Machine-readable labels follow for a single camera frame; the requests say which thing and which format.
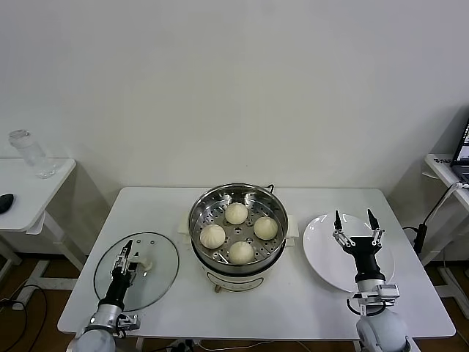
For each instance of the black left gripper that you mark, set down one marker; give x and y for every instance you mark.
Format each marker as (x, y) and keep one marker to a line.
(119, 289)

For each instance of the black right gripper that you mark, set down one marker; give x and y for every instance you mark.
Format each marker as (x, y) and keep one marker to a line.
(366, 260)

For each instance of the round glass pot lid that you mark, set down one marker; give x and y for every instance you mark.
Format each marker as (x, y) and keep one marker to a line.
(165, 256)

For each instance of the white steamed baozi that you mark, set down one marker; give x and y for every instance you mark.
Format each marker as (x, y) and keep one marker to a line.
(236, 213)
(265, 228)
(212, 236)
(242, 253)

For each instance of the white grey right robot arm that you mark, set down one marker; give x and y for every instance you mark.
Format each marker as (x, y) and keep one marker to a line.
(381, 330)

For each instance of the perforated steel steamer basket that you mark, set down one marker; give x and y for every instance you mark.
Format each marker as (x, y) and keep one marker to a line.
(245, 232)

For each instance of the round white plate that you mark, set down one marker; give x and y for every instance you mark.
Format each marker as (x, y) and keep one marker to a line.
(315, 238)

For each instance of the power strip under table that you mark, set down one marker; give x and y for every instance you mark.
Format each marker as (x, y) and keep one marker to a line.
(183, 345)

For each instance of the white electric cooker pot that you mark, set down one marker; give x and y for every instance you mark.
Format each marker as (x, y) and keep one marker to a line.
(234, 278)

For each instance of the white side table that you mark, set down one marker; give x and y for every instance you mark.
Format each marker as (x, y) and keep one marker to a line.
(36, 205)

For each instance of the grey open laptop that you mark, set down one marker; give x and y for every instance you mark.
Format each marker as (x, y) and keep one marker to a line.
(462, 154)

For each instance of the black computer mouse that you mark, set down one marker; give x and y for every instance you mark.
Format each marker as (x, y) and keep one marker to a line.
(5, 203)

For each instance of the clear plastic water bottle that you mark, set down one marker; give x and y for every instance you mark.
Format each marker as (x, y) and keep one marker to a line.
(33, 154)

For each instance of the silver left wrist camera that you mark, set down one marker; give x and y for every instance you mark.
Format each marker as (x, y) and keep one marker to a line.
(129, 322)

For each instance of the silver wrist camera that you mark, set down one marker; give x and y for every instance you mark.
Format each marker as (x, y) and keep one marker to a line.
(129, 322)
(389, 292)

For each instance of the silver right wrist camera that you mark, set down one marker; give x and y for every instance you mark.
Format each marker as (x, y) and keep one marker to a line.
(389, 292)

